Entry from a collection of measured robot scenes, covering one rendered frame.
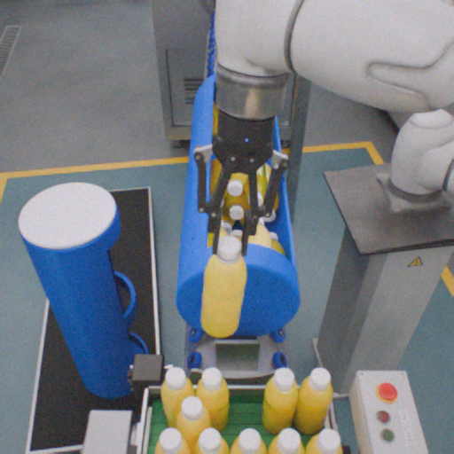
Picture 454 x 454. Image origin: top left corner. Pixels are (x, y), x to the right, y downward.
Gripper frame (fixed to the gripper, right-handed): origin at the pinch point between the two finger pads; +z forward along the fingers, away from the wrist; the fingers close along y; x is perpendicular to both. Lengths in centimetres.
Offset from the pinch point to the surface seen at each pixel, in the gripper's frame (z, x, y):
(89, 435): 64, -2, 27
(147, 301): 121, -104, 24
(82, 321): 76, -48, 39
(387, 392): 33.0, 3.9, -33.9
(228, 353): 44.1, -12.8, -4.3
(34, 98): 118, -318, 139
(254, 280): 25.6, -17.7, -8.1
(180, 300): 33.9, -18.8, 7.4
